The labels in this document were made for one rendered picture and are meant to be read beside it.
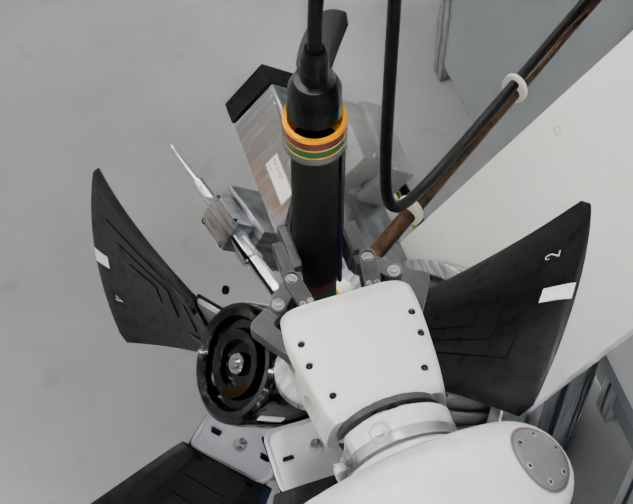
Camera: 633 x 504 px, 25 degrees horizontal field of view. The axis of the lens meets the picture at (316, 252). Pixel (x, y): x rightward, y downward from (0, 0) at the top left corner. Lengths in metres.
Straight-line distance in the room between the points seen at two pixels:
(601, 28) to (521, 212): 0.81
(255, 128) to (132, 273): 0.23
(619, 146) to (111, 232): 0.56
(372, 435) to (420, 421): 0.03
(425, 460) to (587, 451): 1.90
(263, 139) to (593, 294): 0.44
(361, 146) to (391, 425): 0.69
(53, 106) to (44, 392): 0.68
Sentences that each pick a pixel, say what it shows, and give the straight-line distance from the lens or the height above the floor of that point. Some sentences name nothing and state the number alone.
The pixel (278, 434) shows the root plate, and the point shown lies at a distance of 1.40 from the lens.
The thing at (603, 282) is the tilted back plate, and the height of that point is 1.23.
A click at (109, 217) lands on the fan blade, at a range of 1.63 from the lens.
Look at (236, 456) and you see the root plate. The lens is 1.49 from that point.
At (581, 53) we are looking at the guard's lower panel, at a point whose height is 0.65.
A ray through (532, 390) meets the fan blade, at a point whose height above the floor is 1.42.
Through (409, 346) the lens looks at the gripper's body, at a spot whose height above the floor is 1.57.
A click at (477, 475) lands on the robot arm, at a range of 0.86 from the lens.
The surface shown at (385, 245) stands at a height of 1.43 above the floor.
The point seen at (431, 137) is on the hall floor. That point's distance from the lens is 3.08.
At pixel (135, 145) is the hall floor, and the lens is 3.09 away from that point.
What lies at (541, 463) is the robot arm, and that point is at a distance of 0.90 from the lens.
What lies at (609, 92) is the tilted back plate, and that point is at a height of 1.31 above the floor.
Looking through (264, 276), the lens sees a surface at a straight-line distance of 1.58.
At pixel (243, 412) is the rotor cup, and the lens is 1.38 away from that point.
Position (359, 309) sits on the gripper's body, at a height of 1.57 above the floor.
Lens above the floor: 2.46
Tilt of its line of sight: 58 degrees down
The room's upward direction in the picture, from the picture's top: straight up
